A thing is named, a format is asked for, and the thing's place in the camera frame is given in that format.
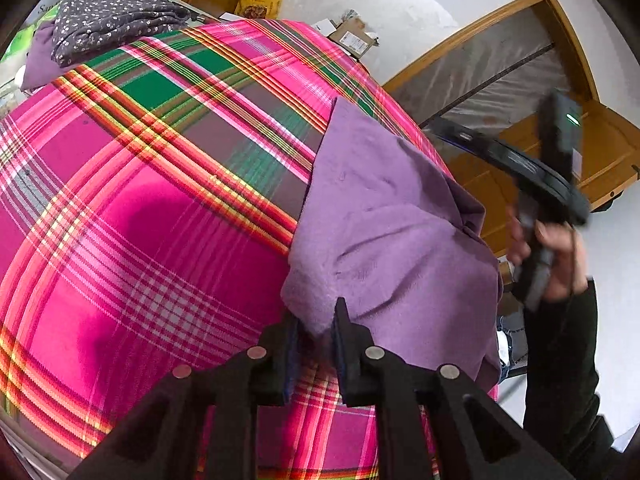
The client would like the purple fleece garment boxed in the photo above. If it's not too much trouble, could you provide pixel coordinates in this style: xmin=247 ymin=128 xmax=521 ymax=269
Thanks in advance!
xmin=281 ymin=99 xmax=502 ymax=390

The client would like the black sleeved right forearm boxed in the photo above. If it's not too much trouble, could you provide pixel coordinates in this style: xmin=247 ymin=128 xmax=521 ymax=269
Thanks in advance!
xmin=523 ymin=280 xmax=639 ymax=479

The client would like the wooden door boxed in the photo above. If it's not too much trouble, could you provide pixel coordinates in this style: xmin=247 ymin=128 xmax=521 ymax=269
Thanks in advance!
xmin=446 ymin=98 xmax=640 ymax=258

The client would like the plastic covered doorway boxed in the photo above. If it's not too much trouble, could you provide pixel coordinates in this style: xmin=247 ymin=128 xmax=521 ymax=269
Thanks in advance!
xmin=384 ymin=0 xmax=599 ymax=134

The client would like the pink plaid tablecloth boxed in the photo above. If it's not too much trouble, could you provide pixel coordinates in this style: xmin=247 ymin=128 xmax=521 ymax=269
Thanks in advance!
xmin=1 ymin=20 xmax=453 ymax=479

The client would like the cardboard box with label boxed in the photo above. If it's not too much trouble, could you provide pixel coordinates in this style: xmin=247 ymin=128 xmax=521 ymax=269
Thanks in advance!
xmin=328 ymin=9 xmax=378 ymax=60

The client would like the white box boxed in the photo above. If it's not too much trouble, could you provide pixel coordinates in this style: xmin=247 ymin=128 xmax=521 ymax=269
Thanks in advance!
xmin=311 ymin=18 xmax=336 ymax=37

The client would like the yellow paper bag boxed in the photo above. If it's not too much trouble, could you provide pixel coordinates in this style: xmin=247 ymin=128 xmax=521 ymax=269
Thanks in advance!
xmin=234 ymin=0 xmax=283 ymax=20

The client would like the purple folded garment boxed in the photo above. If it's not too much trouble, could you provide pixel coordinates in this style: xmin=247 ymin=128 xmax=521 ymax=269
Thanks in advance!
xmin=21 ymin=21 xmax=67 ymax=91

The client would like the dark floral folded garment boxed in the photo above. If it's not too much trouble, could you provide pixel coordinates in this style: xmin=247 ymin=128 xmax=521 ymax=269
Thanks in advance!
xmin=52 ymin=0 xmax=190 ymax=67

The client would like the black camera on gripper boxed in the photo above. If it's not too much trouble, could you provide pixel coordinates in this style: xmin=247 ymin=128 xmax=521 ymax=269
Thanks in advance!
xmin=536 ymin=90 xmax=582 ymax=183

